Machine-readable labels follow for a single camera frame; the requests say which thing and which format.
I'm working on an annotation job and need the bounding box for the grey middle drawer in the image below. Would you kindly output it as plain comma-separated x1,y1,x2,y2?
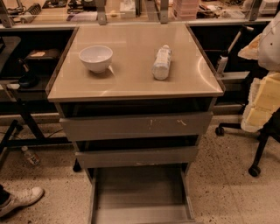
75,146,198,168

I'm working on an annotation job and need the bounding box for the white ceramic bowl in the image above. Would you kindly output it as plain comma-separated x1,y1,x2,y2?
79,45,113,73

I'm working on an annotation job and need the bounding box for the plastic bottle on floor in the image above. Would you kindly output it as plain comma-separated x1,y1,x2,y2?
21,146,40,165

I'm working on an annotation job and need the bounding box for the black box on shelf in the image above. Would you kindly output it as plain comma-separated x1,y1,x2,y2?
25,48,60,61

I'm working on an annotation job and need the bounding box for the black table frame left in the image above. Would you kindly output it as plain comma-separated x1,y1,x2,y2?
0,36,71,170

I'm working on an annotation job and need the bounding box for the white plastic bottle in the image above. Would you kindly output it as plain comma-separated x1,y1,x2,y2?
152,45,172,81

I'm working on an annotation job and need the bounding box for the grey drawer cabinet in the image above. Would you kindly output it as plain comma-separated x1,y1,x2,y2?
45,23,226,173

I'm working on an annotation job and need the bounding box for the long workbench shelf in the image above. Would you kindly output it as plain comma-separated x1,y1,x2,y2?
1,0,279,29

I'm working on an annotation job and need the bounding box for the grey top drawer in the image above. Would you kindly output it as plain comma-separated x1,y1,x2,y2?
59,112,213,141

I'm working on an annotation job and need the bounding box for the pink stacked box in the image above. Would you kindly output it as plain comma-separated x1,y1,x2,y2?
172,0,199,20

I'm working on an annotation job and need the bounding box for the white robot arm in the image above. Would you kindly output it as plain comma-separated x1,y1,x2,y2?
238,11,280,132

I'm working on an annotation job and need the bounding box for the black office chair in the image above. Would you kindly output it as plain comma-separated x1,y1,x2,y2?
214,110,280,178

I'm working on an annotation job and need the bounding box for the grey bottom drawer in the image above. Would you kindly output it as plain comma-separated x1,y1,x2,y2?
88,165,201,224

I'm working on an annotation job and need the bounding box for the grey drawer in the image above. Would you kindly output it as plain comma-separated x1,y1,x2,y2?
88,165,201,224
59,112,213,141
75,146,198,168

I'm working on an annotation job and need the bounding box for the white handled tool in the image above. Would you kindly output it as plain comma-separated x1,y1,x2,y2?
216,25,254,76

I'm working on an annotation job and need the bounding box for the white sneaker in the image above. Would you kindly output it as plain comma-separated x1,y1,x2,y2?
0,186,45,217

